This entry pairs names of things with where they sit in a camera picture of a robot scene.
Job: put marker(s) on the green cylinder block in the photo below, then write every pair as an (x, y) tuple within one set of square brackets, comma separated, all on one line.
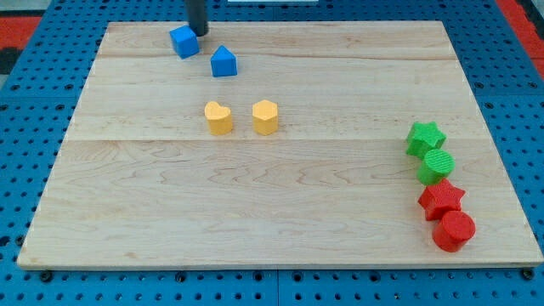
[(436, 165)]

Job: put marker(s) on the yellow heart block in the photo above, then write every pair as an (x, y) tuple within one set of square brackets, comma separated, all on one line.
[(219, 118)]

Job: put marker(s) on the blue triangular prism block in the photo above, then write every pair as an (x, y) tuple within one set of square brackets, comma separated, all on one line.
[(223, 63)]

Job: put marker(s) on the red star block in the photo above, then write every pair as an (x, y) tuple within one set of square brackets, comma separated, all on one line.
[(438, 199)]

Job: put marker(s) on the green star block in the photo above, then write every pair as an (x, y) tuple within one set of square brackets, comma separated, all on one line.
[(424, 137)]

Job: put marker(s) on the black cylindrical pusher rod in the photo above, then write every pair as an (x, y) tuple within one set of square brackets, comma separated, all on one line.
[(196, 11)]

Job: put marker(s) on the blue cube block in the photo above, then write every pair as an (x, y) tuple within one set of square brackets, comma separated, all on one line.
[(184, 42)]

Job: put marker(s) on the yellow hexagon block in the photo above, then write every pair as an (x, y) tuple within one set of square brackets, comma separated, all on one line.
[(265, 117)]

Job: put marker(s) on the light wooden board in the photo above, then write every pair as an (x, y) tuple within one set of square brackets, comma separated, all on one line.
[(140, 183)]

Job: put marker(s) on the red cylinder block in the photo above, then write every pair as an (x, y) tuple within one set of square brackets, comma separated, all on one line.
[(453, 231)]

